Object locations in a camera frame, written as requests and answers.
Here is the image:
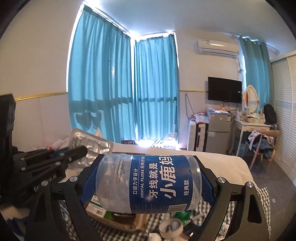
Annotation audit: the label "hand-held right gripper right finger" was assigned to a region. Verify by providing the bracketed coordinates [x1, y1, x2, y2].
[195, 155, 271, 241]

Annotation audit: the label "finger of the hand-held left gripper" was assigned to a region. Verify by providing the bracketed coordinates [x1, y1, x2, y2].
[14, 158, 80, 194]
[13, 146, 89, 167]

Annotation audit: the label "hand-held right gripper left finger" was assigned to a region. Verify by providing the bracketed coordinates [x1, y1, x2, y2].
[26, 153, 106, 241]

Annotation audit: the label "silver pill blister pack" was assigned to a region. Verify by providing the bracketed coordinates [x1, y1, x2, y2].
[68, 128, 112, 171]

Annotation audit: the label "green foil packet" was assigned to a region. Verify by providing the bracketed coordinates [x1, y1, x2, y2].
[173, 207, 194, 226]

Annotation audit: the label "black glossy case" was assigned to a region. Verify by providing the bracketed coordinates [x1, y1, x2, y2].
[183, 222, 203, 237]

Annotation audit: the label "white foam roll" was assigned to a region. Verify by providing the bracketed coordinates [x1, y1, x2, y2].
[158, 217, 185, 241]

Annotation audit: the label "clear floss jar blue label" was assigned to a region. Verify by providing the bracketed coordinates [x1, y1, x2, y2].
[95, 153, 204, 214]

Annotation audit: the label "white plastic bag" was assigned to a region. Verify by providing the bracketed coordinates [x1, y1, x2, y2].
[45, 136, 73, 151]

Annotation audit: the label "green white medicine box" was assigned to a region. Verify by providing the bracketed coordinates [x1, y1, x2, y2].
[86, 193, 107, 219]

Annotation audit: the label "dark garments behind curtain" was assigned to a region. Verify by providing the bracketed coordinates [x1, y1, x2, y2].
[76, 111, 104, 131]

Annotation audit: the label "grey checked blanket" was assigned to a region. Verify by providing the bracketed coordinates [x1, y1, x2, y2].
[58, 184, 271, 241]

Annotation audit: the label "white storage unit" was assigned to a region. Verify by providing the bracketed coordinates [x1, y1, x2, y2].
[187, 120, 208, 152]

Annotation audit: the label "grey mini fridge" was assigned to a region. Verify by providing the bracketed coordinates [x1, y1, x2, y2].
[205, 111, 233, 154]

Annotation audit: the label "clear plastic bottle pack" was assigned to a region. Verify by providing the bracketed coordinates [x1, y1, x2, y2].
[162, 132, 180, 149]

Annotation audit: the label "black white foam mat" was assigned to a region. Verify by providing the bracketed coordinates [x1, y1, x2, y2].
[152, 138, 167, 149]

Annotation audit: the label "pile of clothes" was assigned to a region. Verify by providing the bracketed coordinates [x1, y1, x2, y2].
[248, 131, 276, 160]

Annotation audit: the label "pile of packets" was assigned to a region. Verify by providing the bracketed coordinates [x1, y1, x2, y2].
[188, 112, 210, 125]

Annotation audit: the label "white vanity table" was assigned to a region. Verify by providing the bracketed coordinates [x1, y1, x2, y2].
[232, 115, 273, 156]

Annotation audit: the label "wide blue curtain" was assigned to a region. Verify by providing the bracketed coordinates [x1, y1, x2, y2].
[67, 4, 137, 143]

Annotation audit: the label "black backpack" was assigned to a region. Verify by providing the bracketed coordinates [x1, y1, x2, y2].
[263, 103, 278, 125]

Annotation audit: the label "oval white vanity mirror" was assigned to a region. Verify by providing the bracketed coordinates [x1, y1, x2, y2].
[242, 85, 261, 116]

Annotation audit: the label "white louvred wardrobe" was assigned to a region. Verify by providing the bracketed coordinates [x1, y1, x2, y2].
[269, 50, 296, 178]

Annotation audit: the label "narrow blue curtain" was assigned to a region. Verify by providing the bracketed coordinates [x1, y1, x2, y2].
[238, 36, 273, 116]

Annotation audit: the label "white air conditioner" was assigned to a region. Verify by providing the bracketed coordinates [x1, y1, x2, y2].
[197, 38, 240, 57]

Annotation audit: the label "blue cable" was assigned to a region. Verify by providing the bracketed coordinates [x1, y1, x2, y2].
[184, 93, 195, 117]

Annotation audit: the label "black wall television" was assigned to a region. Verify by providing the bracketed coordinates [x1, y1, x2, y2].
[208, 76, 243, 104]

